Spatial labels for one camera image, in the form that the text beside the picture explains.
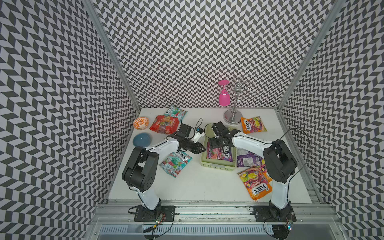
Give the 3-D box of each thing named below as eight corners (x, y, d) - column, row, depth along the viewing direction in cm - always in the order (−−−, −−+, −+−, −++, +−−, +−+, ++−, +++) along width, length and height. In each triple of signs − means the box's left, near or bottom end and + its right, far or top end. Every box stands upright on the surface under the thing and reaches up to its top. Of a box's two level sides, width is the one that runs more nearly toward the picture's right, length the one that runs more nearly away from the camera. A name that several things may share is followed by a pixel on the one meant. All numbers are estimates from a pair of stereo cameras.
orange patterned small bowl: (132, 133, 106) (130, 129, 103) (137, 120, 114) (135, 116, 110) (146, 133, 106) (144, 129, 103) (150, 120, 114) (148, 116, 110)
